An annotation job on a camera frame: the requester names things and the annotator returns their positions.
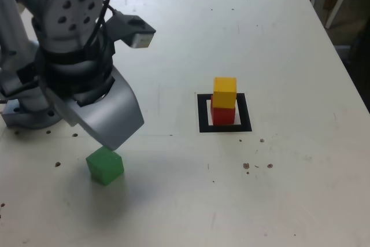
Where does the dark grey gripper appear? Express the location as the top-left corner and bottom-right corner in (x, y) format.
(39, 64), (145, 151)

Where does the green cube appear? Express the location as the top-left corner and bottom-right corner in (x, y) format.
(85, 146), (125, 186)

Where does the red cube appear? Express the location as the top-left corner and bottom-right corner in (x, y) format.
(210, 94), (236, 126)

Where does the yellow cube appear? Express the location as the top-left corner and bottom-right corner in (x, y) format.
(213, 77), (238, 109)

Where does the black tape square outline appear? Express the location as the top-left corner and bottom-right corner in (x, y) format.
(197, 93), (253, 134)

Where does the grey gripper camera box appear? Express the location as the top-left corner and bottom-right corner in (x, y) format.
(105, 12), (157, 49)

